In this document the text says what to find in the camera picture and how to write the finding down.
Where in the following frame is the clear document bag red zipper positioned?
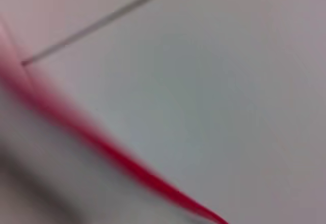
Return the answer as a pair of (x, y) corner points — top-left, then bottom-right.
(0, 0), (326, 224)

